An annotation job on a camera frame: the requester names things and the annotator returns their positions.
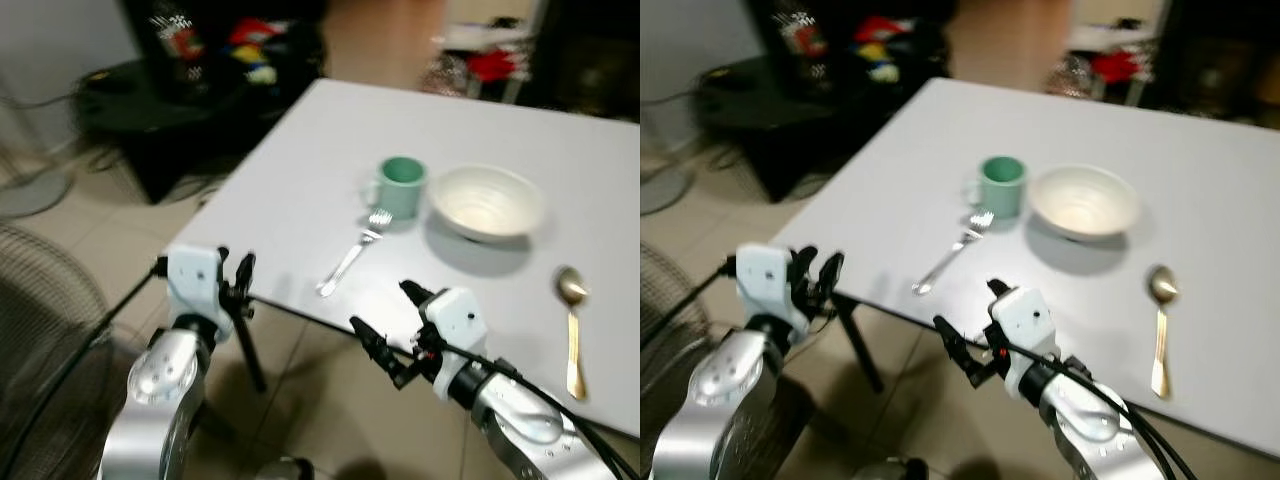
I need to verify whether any black table leg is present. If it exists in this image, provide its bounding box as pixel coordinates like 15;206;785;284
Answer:
234;308;269;394
835;295;887;394

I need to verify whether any silver metal fork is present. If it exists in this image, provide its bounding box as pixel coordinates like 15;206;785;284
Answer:
316;208;394;298
912;210;996;296

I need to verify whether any green ceramic mug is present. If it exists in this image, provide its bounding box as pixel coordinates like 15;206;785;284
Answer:
361;156;430;223
963;156;1028;221

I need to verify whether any white ceramic bowl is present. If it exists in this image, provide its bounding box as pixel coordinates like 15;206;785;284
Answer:
428;164;548;244
1029;164;1142;242

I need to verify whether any gold metal spoon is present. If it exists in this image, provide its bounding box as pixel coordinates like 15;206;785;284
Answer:
554;265;592;402
1146;265;1182;400

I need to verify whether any black low cabinet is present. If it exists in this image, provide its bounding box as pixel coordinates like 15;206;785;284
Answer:
75;0;331;206
695;0;961;203

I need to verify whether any round grey fan base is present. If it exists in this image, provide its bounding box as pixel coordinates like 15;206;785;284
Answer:
640;160;697;216
0;165;73;220

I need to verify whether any red and yellow toy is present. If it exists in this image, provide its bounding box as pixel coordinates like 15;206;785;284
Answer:
228;17;292;87
854;15;908;84

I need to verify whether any red cloth item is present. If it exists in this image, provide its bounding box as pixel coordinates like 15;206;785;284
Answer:
464;47;527;84
1089;49;1152;87

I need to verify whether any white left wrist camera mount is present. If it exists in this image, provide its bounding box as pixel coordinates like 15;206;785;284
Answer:
736;243;797;327
165;246;224;327

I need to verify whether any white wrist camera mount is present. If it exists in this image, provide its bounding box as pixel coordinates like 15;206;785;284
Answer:
992;286;1062;401
736;243;797;327
165;246;224;327
419;288;490;387

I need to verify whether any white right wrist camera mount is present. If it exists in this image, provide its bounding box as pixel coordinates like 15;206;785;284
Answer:
419;288;490;387
992;286;1062;401

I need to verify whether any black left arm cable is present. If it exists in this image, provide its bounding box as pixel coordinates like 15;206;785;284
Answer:
640;258;741;351
0;258;169;476

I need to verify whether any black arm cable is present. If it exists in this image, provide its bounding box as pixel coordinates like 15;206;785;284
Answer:
640;258;741;351
438;343;641;480
0;258;169;476
1000;343;1199;480

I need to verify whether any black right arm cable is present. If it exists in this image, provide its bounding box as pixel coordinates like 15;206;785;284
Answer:
1000;343;1199;480
438;343;641;480

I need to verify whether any floor fan wire grille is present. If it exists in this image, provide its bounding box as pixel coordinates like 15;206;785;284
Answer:
0;221;117;480
640;243;703;386

